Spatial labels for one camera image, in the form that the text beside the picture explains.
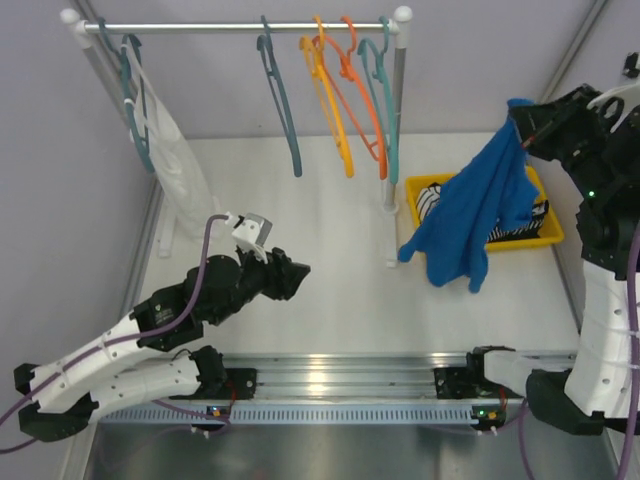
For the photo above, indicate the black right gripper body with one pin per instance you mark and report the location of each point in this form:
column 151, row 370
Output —
column 569, row 129

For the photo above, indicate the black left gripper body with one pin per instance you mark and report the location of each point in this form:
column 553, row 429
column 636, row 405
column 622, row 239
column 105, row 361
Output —
column 279, row 275

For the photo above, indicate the blue tank top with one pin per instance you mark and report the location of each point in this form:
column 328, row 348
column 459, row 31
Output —
column 492, row 190

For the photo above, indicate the slate blue hanger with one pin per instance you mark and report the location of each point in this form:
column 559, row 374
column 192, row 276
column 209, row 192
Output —
column 264, row 46

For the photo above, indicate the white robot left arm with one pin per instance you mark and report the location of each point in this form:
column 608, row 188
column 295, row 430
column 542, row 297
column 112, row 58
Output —
column 144, row 357

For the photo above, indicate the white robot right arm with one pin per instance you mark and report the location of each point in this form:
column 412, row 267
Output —
column 601, row 389

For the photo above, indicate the teal hanger right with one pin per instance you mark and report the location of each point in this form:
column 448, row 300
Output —
column 380, row 89

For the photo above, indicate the teal hanger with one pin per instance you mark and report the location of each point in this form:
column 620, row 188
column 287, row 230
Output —
column 380, row 89
column 135, row 107

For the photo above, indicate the yellow hanger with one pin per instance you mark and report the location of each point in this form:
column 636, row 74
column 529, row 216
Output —
column 313, row 52

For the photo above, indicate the teal hanger left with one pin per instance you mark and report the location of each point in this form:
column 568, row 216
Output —
column 135, row 107

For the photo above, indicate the white hanging garment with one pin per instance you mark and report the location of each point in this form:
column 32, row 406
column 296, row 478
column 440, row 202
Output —
column 176, row 166

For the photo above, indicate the black white striped garment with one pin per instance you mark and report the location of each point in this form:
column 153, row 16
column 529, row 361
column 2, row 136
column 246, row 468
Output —
column 429, row 197

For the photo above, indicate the white clothes rack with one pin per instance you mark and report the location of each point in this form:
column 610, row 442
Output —
column 107, row 68

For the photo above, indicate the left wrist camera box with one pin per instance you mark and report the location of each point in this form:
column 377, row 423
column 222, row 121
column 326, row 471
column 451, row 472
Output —
column 250, row 233

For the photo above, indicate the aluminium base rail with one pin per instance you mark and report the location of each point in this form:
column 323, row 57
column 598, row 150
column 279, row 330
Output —
column 334, row 378

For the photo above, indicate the slotted grey cable duct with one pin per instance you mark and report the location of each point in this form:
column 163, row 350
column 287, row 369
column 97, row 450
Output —
column 456, row 413

